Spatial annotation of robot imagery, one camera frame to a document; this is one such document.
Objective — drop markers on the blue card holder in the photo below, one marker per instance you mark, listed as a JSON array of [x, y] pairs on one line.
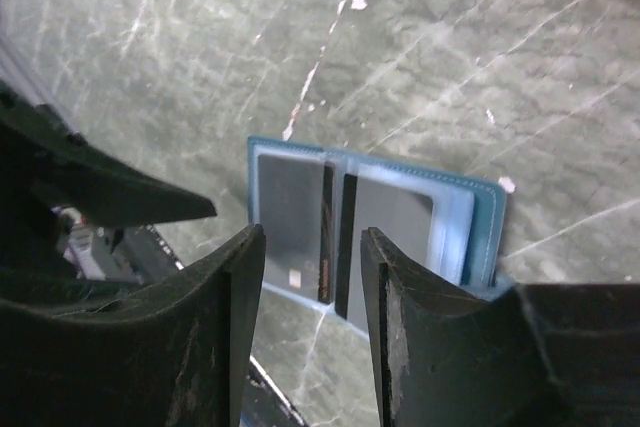
[[467, 218]]

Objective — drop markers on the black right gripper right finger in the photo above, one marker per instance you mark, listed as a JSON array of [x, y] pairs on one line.
[[535, 355]]

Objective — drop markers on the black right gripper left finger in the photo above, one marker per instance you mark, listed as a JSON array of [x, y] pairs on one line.
[[93, 353]]

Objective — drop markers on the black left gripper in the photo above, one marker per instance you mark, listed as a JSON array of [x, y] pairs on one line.
[[55, 251]]

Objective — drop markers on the black card stripe side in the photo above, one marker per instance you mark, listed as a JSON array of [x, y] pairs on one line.
[[405, 217]]

